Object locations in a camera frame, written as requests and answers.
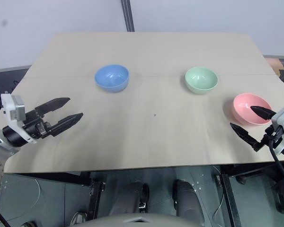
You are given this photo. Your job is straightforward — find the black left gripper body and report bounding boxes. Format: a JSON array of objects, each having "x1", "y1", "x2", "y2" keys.
[{"x1": 22, "y1": 108, "x2": 53, "y2": 140}]

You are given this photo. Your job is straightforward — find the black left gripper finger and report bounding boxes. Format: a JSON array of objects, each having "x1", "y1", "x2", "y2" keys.
[
  {"x1": 34, "y1": 97, "x2": 71, "y2": 118},
  {"x1": 49, "y1": 113, "x2": 84, "y2": 137}
]

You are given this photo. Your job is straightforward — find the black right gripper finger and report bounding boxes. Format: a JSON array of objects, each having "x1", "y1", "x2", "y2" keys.
[
  {"x1": 250, "y1": 105, "x2": 275, "y2": 120},
  {"x1": 230, "y1": 122, "x2": 261, "y2": 152}
]

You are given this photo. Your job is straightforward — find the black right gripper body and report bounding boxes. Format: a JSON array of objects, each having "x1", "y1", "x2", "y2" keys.
[{"x1": 258, "y1": 124, "x2": 284, "y2": 150}]

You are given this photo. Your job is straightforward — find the pink red bowl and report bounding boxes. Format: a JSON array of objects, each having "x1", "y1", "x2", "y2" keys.
[{"x1": 232, "y1": 93, "x2": 273, "y2": 126}]

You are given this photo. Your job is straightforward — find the brown cardboard box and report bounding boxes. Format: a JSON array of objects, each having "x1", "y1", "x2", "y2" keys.
[{"x1": 266, "y1": 57, "x2": 284, "y2": 78}]

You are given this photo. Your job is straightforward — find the blue bowl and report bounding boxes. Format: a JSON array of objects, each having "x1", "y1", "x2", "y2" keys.
[{"x1": 94, "y1": 64, "x2": 130, "y2": 94}]

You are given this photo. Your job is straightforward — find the black table leg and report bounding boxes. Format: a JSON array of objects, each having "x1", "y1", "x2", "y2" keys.
[
  {"x1": 219, "y1": 174, "x2": 242, "y2": 227},
  {"x1": 87, "y1": 172, "x2": 107, "y2": 219}
]

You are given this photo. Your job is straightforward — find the green bowl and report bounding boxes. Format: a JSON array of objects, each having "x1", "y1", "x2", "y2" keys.
[{"x1": 184, "y1": 66, "x2": 219, "y2": 96}]

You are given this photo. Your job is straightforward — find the grey robot torso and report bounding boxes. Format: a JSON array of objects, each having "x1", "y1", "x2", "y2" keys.
[{"x1": 72, "y1": 212, "x2": 195, "y2": 227}]

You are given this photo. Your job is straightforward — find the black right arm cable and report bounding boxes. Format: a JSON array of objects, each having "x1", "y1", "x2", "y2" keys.
[{"x1": 266, "y1": 133, "x2": 284, "y2": 191}]

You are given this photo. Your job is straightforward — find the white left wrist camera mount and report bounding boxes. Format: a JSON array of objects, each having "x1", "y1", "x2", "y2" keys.
[{"x1": 1, "y1": 94, "x2": 38, "y2": 145}]

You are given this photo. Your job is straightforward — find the thin white floor cable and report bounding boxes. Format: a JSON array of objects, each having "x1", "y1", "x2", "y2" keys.
[{"x1": 34, "y1": 176, "x2": 43, "y2": 210}]

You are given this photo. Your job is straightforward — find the black vertical post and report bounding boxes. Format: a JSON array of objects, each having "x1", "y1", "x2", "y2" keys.
[{"x1": 121, "y1": 0, "x2": 136, "y2": 33}]

